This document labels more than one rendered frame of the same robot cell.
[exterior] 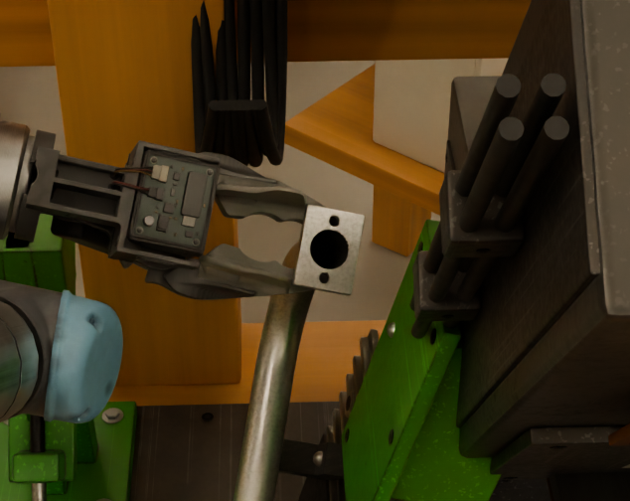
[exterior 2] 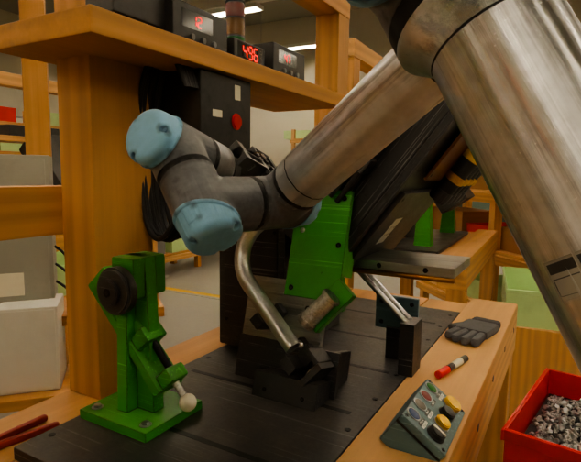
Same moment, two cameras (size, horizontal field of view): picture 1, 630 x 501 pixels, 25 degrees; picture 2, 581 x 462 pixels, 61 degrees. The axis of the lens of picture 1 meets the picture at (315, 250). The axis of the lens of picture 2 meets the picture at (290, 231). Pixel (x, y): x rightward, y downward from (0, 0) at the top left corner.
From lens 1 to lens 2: 0.97 m
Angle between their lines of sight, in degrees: 61
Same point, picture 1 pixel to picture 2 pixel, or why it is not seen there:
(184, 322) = not seen: hidden behind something
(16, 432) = (149, 368)
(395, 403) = (331, 236)
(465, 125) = not seen: hidden behind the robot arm
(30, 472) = (177, 373)
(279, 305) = (245, 255)
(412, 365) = (334, 217)
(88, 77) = (106, 213)
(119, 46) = (117, 196)
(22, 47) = (41, 225)
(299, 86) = not seen: outside the picture
